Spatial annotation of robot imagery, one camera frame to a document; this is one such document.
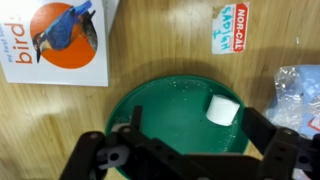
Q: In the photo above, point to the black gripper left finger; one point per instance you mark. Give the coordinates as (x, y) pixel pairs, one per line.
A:
(137, 117)

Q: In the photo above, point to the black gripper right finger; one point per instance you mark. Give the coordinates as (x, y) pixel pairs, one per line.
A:
(257, 128)

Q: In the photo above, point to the birds picture book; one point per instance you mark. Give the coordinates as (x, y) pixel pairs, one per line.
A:
(60, 42)

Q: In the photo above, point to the white marshmallow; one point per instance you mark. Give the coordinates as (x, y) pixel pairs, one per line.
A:
(222, 110)
(117, 127)

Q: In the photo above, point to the green plate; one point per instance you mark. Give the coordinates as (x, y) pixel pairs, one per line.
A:
(174, 111)

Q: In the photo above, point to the plastic marshmallow bag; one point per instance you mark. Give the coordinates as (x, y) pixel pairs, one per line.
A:
(296, 104)

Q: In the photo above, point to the red white sticker label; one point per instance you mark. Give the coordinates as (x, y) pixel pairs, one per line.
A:
(229, 28)

